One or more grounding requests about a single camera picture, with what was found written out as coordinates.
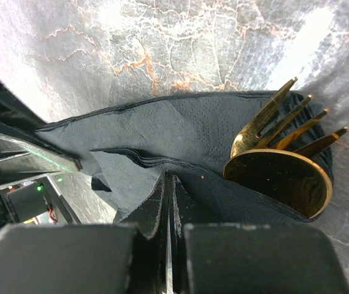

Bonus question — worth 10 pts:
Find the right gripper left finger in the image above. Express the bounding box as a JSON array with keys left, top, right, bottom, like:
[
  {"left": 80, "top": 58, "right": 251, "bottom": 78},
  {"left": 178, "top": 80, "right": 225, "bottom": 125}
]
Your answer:
[{"left": 0, "top": 176, "right": 167, "bottom": 293}]

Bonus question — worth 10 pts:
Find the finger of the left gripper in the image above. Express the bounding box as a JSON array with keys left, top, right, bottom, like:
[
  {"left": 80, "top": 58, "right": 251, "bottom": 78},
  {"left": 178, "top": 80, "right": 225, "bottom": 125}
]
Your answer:
[
  {"left": 0, "top": 122, "right": 81, "bottom": 189},
  {"left": 0, "top": 82, "right": 45, "bottom": 132}
]

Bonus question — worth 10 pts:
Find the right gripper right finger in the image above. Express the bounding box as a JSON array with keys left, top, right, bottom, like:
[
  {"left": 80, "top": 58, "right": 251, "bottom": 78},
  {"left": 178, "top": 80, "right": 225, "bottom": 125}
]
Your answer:
[{"left": 171, "top": 176, "right": 349, "bottom": 293}]

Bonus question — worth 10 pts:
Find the black paper napkin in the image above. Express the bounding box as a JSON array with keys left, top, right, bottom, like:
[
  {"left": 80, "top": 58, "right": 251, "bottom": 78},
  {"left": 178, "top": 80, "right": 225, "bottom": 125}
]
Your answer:
[{"left": 34, "top": 91, "right": 334, "bottom": 224}]

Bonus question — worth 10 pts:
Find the gold spoon green handle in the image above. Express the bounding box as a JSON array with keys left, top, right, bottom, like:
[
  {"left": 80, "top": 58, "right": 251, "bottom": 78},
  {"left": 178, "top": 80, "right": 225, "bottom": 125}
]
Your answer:
[{"left": 223, "top": 149, "right": 333, "bottom": 220}]

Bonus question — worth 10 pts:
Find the gold fork green handle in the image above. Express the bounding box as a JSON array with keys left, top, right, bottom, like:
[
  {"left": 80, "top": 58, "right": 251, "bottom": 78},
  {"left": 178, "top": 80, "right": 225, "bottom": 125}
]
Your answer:
[{"left": 230, "top": 77, "right": 349, "bottom": 162}]

